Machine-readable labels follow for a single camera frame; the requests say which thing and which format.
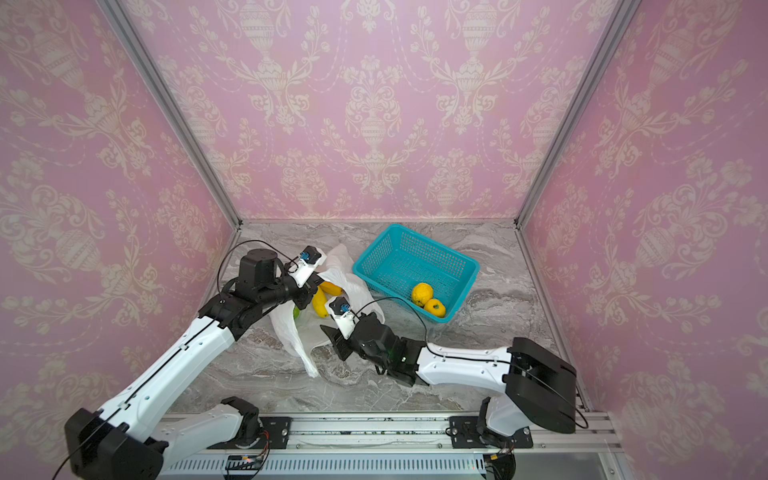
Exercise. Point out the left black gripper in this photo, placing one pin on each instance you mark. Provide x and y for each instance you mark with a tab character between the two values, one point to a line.
308	290

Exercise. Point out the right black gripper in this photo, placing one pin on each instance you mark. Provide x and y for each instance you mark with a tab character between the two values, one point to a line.
339	339

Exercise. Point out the yellow bumpy long fruit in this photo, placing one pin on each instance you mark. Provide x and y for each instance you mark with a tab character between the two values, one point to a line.
318	303

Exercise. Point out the orange yellow mango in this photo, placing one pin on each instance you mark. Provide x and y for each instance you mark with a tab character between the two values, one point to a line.
330	289

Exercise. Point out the white plastic bag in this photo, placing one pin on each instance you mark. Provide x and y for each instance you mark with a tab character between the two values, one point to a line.
301	335

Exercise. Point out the yellow bell pepper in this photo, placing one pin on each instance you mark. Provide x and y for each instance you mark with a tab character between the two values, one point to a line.
436	308

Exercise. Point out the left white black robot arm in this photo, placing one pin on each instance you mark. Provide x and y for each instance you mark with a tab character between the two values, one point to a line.
125	438

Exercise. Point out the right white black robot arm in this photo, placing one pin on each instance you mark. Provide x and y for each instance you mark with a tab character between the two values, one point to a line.
531	385

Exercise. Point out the teal plastic basket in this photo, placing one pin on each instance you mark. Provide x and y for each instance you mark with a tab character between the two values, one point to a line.
400	258

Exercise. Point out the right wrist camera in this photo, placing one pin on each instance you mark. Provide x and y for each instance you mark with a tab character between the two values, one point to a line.
339	309

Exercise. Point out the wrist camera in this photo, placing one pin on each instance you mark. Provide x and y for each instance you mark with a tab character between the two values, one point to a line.
304	268
339	309

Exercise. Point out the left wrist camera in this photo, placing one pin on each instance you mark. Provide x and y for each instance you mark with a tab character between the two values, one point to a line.
304	268

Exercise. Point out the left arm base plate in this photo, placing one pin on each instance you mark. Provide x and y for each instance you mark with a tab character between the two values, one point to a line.
271	432

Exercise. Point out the aluminium front rail frame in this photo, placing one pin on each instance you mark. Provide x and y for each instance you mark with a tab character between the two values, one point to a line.
403	445

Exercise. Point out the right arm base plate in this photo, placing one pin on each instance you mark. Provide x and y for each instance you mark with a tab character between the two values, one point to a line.
465	432

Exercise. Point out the left corner aluminium post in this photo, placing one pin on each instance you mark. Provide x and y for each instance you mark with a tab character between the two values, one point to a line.
117	16

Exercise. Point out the corner aluminium post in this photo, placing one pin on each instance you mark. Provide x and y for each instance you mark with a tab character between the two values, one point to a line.
117	16
610	39

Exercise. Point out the right corner aluminium post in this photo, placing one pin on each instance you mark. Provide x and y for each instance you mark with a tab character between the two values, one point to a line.
610	39

